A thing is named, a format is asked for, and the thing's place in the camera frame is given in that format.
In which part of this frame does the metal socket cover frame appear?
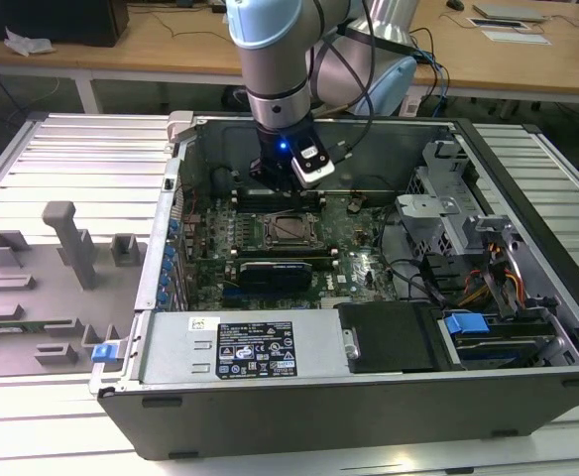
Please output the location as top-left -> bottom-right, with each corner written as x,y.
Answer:
266,214 -> 318,248

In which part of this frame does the silver square CPU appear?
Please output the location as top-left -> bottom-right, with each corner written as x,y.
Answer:
275,219 -> 306,244

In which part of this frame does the metal CPU socket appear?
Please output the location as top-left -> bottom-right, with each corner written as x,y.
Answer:
261,210 -> 322,251

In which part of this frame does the grey plastic case latch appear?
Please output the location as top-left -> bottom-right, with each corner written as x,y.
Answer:
166,111 -> 197,146

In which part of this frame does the black graphics card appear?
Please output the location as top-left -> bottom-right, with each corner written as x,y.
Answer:
239,259 -> 315,294

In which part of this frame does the green motherboard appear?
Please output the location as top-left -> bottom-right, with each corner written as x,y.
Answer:
179,190 -> 403,311

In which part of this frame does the wooden desk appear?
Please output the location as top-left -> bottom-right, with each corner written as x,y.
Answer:
0,0 -> 579,115

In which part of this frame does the silver metal drive cage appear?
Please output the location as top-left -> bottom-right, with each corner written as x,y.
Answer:
395,140 -> 475,260

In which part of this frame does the silver power supply unit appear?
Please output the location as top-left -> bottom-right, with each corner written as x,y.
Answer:
138,310 -> 345,386

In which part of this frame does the black plastic shroud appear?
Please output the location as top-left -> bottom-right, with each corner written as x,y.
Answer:
336,301 -> 443,376

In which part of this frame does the black open PC case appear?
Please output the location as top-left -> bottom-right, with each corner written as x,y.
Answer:
89,111 -> 579,460

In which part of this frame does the hard disk in blue carrier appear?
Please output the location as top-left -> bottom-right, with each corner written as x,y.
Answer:
441,309 -> 559,372

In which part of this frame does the blue case latch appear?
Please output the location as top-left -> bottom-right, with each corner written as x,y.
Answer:
92,342 -> 125,365

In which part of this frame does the paper with dark print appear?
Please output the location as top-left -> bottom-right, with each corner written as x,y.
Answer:
466,16 -> 531,32

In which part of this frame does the grey parts rack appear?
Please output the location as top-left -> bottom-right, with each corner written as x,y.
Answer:
0,200 -> 148,381

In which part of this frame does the black box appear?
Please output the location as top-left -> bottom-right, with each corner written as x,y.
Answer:
0,0 -> 130,49

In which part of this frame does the white paper sheet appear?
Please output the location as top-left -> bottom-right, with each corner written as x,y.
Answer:
481,29 -> 552,47

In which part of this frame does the white crumpled plastic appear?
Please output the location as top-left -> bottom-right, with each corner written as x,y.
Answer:
3,26 -> 56,57

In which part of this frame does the silver laptop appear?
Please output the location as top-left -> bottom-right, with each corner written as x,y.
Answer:
471,2 -> 549,24

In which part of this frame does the green RAM stick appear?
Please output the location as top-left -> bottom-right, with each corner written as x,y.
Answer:
0,323 -> 75,333

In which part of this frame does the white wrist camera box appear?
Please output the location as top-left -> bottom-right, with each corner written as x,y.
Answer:
290,143 -> 337,189

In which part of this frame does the black camera cable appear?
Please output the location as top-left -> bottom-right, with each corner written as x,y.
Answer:
333,0 -> 376,159

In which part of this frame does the black wire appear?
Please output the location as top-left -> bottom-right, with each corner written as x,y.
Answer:
378,207 -> 447,304

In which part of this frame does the blue cable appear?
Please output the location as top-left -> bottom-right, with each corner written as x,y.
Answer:
412,47 -> 453,118

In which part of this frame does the yellow red wire bundle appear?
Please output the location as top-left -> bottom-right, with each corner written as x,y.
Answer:
460,241 -> 524,306

